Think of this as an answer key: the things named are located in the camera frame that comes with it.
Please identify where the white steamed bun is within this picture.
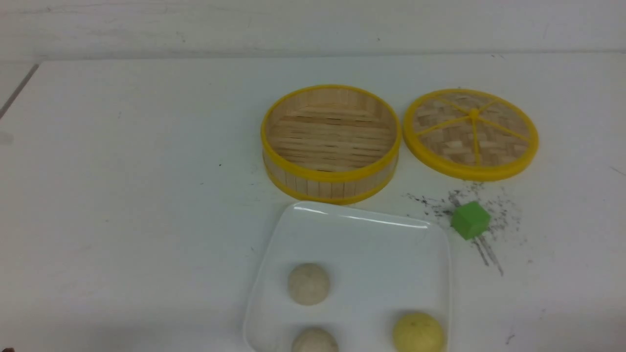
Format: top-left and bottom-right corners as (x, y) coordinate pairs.
(288, 263), (331, 306)

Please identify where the yellow steamed bun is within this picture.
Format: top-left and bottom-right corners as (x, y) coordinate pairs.
(393, 312), (446, 352)

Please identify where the white square plate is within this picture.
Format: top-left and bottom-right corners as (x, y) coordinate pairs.
(242, 202), (452, 352)

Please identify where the beige steamed bun on plate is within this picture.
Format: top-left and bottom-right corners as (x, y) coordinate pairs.
(291, 328), (338, 352)

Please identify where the bamboo steamer basket yellow rim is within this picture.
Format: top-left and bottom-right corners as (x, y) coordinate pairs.
(260, 85), (402, 205)

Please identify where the woven bamboo steamer lid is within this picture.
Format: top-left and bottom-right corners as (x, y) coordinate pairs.
(403, 88), (539, 182)

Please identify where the green cube block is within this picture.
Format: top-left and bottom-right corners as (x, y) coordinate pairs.
(451, 202), (492, 241)

